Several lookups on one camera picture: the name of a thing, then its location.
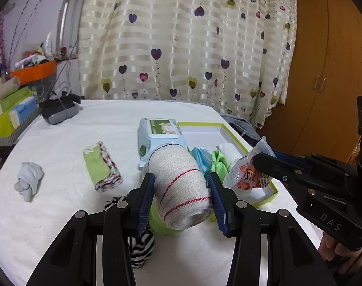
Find orange tray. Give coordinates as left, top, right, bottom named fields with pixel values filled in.
left=11, top=60, right=57, bottom=84

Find person's right hand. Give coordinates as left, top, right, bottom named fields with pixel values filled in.
left=318, top=231, right=362, bottom=270

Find blue white tissue packet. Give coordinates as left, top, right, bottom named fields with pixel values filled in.
left=8, top=97, right=38, bottom=128

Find pile of assorted packets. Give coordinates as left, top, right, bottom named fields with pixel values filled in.
left=15, top=33, right=71, bottom=67

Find clear snack packet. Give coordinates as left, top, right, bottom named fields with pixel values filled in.
left=223, top=136, right=274, bottom=191

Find beige patterned packet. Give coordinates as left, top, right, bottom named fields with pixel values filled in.
left=0, top=76, right=20, bottom=108

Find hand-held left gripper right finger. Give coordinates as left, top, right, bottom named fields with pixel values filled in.
left=205, top=173, right=338, bottom=286

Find grey striped storage box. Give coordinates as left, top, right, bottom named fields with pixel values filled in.
left=0, top=110, right=43, bottom=146

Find wooden wardrobe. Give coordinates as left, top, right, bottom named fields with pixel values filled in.
left=257, top=0, right=362, bottom=167

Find white red-striped bandage roll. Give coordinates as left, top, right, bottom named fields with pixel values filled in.
left=147, top=144, right=214, bottom=230

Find green flat carton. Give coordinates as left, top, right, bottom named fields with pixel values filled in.
left=0, top=86, right=34, bottom=120

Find pink decorative branches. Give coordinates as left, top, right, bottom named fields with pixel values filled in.
left=0, top=0, right=47, bottom=72

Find heart print curtain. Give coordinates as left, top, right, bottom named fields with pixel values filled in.
left=78, top=0, right=299, bottom=128

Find denim garment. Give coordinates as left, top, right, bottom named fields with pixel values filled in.
left=221, top=115, right=262, bottom=146

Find green rabbit towel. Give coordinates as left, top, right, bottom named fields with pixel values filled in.
left=83, top=141, right=124, bottom=193

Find green shallow box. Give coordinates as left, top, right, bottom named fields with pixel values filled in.
left=176, top=121, right=279, bottom=207

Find wet wipes pack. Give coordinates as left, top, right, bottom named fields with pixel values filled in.
left=138, top=117, right=188, bottom=167

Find light green cloth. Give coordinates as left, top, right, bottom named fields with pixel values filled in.
left=209, top=150, right=230, bottom=176

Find blue face mask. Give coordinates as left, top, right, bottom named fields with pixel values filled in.
left=191, top=147, right=214, bottom=175

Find black grey headset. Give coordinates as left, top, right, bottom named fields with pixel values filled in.
left=39, top=92, right=82, bottom=125

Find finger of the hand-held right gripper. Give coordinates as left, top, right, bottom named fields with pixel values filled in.
left=272, top=150, right=318, bottom=170
left=252, top=152, right=321, bottom=199

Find window frame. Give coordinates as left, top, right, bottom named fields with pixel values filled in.
left=57, top=0, right=92, bottom=57

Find grey white sock bundle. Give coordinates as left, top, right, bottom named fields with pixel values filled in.
left=14, top=161, right=45, bottom=204

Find black cable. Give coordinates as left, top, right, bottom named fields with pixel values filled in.
left=48, top=34, right=80, bottom=102

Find green jar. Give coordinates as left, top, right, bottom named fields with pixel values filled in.
left=148, top=203, right=186, bottom=236

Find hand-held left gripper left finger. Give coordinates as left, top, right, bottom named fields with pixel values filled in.
left=26, top=173, right=156, bottom=286

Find black white striped cloth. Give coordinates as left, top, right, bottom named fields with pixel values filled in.
left=104, top=194, right=155, bottom=270

